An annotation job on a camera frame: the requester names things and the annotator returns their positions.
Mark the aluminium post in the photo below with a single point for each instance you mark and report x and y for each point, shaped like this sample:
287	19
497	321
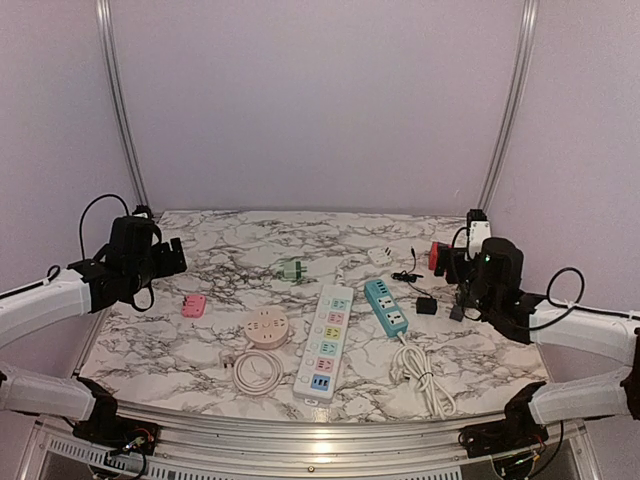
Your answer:
517	86
109	49

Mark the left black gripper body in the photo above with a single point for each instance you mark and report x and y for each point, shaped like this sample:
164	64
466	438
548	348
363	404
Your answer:
162	268

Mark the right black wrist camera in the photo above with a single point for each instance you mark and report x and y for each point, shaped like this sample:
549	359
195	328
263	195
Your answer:
498	261

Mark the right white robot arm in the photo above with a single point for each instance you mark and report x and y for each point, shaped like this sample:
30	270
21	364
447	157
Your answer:
538	319

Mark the teal power strip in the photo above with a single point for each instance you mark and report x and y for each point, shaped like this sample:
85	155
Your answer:
386	309

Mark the aluminium front rail frame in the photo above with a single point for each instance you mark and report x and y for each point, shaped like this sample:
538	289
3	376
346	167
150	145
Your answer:
196	446

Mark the white small plug adapter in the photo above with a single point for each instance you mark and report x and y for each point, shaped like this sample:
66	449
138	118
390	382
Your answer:
380	256

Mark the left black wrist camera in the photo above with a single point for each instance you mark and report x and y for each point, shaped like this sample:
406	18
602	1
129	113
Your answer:
131	237

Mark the light green plug adapter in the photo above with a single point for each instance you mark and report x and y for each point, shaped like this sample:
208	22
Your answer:
292	270

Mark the pink cube socket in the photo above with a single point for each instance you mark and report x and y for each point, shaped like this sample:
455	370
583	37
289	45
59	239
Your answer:
193	306

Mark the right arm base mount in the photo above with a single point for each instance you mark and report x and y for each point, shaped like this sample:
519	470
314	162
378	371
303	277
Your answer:
516	430

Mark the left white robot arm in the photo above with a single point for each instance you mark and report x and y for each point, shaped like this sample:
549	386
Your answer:
84	287

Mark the black power adapter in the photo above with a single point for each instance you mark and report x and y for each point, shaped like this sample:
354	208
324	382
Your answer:
426	306

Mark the right aluminium post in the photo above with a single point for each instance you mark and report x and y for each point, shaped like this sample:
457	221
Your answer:
517	86

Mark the small black usb charger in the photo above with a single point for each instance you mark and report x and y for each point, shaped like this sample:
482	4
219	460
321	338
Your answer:
457	313

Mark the red cube socket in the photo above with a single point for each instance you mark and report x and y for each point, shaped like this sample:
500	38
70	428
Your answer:
437	257

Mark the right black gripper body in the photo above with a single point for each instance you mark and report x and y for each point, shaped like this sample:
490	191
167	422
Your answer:
454	275

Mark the white long power strip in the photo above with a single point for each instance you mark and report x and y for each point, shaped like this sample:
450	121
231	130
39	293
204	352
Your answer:
317	375

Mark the left aluminium post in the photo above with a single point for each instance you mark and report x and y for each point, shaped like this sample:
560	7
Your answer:
109	49

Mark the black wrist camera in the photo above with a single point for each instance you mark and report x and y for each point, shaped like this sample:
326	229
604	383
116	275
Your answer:
498	261
131	237

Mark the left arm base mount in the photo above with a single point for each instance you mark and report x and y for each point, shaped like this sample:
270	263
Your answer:
105	427

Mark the beige round power strip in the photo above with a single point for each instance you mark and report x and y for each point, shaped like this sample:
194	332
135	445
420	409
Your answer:
267	328

